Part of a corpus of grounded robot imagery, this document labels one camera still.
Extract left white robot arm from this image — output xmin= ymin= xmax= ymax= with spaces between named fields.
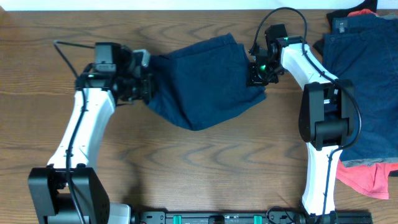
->
xmin=28 ymin=72 xmax=156 ymax=223

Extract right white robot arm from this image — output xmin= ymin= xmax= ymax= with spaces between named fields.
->
xmin=247 ymin=35 xmax=358 ymax=222

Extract stacked navy blue shorts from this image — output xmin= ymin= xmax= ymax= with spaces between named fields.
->
xmin=321 ymin=13 xmax=398 ymax=168

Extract red garment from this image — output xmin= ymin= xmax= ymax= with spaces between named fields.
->
xmin=335 ymin=8 xmax=398 ymax=200

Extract navy blue shorts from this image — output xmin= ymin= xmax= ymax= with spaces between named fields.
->
xmin=146 ymin=34 xmax=266 ymax=131
xmin=321 ymin=13 xmax=398 ymax=168

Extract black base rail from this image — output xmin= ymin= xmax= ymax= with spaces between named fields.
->
xmin=129 ymin=206 xmax=373 ymax=224

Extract black garment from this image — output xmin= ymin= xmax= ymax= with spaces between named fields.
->
xmin=312 ymin=0 xmax=378 ymax=56

